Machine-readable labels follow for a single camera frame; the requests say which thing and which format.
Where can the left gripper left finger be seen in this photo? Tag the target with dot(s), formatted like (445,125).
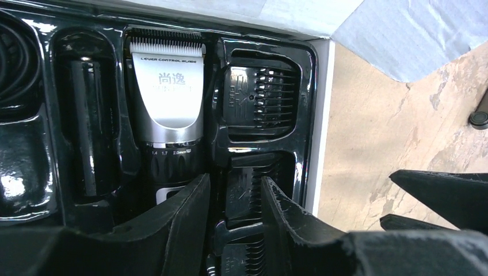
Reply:
(165,240)

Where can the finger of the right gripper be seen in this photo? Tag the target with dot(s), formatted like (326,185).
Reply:
(460,198)
(396,222)

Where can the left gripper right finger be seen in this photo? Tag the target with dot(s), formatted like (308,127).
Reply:
(298,243)

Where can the large black comb guard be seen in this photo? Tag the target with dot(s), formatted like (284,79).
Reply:
(243,192)

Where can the medium black comb guard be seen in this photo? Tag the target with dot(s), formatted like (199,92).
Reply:
(260,100)

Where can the white hair clipper kit box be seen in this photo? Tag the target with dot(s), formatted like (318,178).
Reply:
(405,40)

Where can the black silver hair clipper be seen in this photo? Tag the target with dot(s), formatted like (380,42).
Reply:
(165,74)

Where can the metal clamp tool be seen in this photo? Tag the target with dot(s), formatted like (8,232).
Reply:
(478,119)

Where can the black plastic insert tray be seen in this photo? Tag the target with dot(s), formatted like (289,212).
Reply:
(69,153)

